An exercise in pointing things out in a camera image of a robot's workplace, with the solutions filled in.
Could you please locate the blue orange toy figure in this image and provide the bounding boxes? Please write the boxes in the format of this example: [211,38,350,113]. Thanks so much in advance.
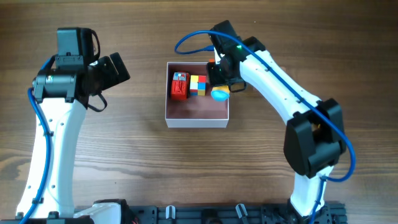
[211,85,230,101]

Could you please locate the colourful two-by-two puzzle cube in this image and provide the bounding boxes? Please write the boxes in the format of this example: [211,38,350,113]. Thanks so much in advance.
[190,75,206,96]

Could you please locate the red toy fire truck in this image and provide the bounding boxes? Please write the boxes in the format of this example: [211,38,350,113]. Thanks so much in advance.
[170,72,190,101]

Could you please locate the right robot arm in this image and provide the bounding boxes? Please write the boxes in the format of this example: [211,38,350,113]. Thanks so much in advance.
[208,21,356,222]

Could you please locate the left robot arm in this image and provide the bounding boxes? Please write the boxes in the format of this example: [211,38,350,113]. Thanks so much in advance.
[15,27,130,223]

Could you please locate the pink white open box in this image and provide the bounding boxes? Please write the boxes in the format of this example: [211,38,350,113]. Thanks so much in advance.
[165,62,229,128]

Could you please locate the left blue cable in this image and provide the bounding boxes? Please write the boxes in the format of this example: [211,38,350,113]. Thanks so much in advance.
[18,55,58,224]

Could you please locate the blue cable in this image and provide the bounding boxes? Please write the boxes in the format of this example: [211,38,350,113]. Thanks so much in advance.
[173,29,357,224]
[18,55,58,224]

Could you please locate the right blue cable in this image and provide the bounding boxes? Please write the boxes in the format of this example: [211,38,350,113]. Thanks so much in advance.
[173,29,357,224]

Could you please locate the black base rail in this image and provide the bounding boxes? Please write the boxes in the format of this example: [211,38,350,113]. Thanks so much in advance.
[70,202,346,224]

